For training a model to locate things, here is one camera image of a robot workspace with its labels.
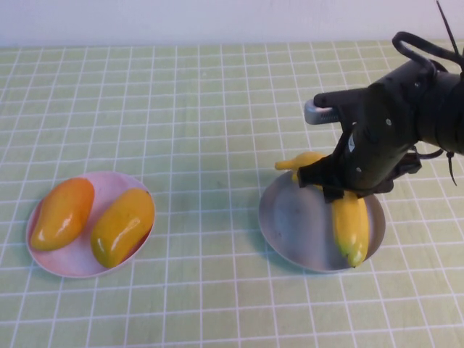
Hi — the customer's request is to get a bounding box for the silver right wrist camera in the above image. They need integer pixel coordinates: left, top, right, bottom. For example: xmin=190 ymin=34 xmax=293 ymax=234
xmin=303 ymin=99 xmax=342 ymax=125

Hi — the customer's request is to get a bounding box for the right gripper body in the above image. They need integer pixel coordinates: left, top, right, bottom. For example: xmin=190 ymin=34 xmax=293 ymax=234
xmin=336 ymin=71 xmax=423 ymax=199

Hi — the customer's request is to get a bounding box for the thin black zip tie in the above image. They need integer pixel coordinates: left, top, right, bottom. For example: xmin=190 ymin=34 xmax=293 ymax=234
xmin=436 ymin=0 xmax=463 ymax=55
xmin=444 ymin=151 xmax=459 ymax=187

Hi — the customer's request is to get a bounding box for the black looped right arm cable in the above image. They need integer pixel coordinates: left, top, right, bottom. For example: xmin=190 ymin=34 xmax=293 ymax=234
xmin=392 ymin=31 xmax=464 ymax=79

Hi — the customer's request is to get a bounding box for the black right camera bracket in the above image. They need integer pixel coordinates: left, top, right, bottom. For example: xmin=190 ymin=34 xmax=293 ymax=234
xmin=313 ymin=90 xmax=370 ymax=109

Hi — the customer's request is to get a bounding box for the blue-grey round plate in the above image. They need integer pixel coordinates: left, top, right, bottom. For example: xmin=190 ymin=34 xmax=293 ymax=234
xmin=257 ymin=170 xmax=386 ymax=273

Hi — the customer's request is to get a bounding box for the yellow plastic mango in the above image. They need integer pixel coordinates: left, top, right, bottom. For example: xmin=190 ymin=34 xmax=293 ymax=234
xmin=90 ymin=187 xmax=155 ymax=269

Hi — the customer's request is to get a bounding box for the green checkered tablecloth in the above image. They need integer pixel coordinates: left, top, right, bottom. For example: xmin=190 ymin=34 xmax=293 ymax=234
xmin=0 ymin=40 xmax=464 ymax=348

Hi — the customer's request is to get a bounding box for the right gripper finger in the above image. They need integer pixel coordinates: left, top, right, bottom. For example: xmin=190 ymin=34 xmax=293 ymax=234
xmin=322 ymin=186 xmax=345 ymax=204
xmin=297 ymin=157 xmax=341 ymax=190

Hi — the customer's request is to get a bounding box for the orange-tinted plastic mango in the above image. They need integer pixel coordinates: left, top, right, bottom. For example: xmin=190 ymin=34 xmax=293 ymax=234
xmin=29 ymin=177 xmax=96 ymax=252

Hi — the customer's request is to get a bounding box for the pink round plate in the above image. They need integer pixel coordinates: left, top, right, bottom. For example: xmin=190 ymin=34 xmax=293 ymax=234
xmin=25 ymin=170 xmax=157 ymax=279

